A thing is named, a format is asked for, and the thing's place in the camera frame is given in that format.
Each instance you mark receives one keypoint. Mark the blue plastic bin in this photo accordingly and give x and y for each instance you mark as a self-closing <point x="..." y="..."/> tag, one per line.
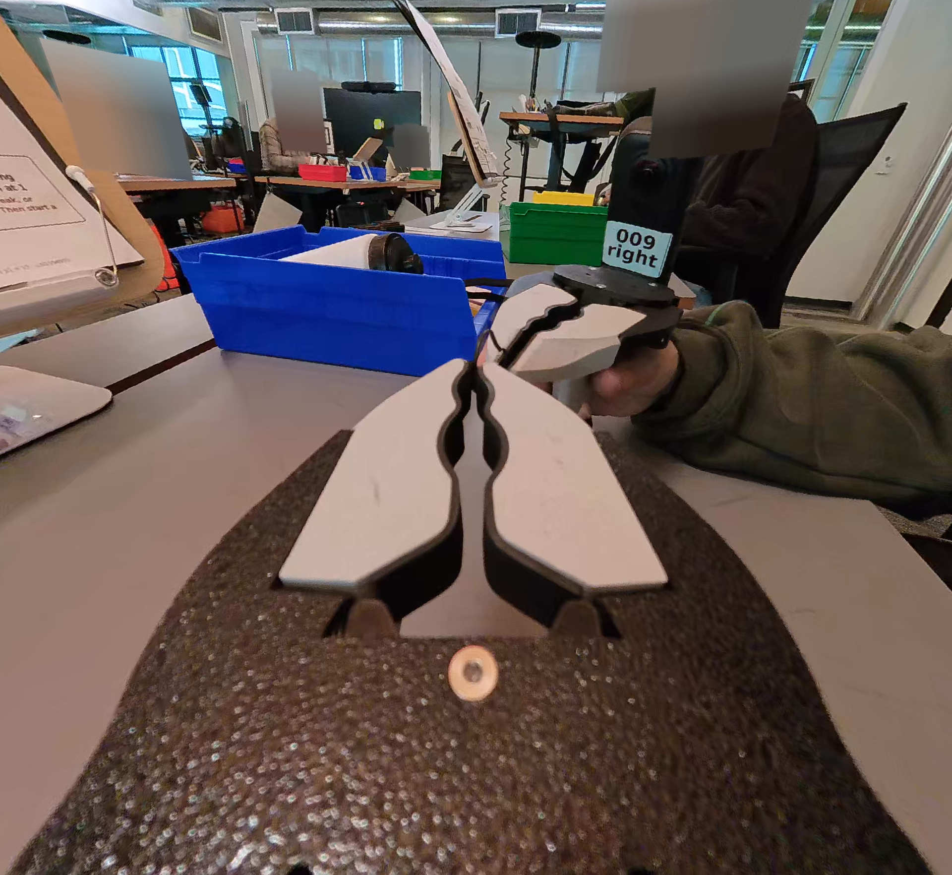
<point x="335" y="324"/>

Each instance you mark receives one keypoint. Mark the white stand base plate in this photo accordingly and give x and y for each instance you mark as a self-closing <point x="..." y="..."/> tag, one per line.
<point x="468" y="222"/>
<point x="44" y="399"/>

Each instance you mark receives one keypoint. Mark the person's right hand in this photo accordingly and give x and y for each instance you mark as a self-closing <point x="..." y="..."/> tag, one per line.
<point x="639" y="384"/>

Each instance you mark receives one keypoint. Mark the orange crate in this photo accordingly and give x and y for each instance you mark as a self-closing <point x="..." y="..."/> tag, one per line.
<point x="223" y="219"/>

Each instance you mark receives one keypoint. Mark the white bottle black cap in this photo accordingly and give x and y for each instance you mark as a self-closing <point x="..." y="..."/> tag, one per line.
<point x="327" y="254"/>

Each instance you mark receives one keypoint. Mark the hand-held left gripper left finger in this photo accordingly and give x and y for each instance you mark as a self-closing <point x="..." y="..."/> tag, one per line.
<point x="372" y="510"/>

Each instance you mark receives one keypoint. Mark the wooden desk black legs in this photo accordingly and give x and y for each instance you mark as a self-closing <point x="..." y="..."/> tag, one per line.
<point x="171" y="183"/>

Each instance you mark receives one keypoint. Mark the person's right forearm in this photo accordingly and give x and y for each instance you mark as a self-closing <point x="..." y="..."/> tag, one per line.
<point x="803" y="406"/>

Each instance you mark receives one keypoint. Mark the wooden standing desk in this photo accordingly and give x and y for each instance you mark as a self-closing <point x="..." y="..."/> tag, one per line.
<point x="550" y="120"/>

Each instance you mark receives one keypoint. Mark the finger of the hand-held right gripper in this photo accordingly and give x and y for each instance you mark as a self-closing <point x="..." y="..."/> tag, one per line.
<point x="587" y="339"/>
<point x="532" y="309"/>

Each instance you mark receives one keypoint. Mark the small blue bin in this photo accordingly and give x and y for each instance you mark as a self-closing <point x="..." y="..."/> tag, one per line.
<point x="368" y="172"/>

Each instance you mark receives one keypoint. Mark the orange traffic cone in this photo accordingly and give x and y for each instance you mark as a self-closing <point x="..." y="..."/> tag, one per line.
<point x="169" y="257"/>

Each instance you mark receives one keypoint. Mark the black wall monitor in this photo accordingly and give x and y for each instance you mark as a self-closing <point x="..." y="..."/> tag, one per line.
<point x="364" y="116"/>

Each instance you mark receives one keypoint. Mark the small red bin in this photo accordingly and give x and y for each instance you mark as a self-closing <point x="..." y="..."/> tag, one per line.
<point x="322" y="172"/>

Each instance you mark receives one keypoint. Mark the green plastic bin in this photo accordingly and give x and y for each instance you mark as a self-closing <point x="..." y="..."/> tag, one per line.
<point x="558" y="239"/>

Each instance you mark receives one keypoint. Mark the black office chair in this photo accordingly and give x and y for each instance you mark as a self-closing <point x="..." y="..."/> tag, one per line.
<point x="848" y="168"/>

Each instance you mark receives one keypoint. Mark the yellow plastic bin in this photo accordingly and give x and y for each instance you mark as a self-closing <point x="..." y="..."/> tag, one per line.
<point x="561" y="199"/>

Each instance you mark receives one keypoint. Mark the instruction board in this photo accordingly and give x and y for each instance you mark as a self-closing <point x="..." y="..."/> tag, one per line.
<point x="44" y="220"/>
<point x="468" y="123"/>

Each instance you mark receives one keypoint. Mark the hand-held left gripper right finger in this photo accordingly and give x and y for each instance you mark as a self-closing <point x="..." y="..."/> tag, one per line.
<point x="573" y="510"/>

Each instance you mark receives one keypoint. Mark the orange block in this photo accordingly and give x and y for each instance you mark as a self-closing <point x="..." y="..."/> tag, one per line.
<point x="487" y="309"/>

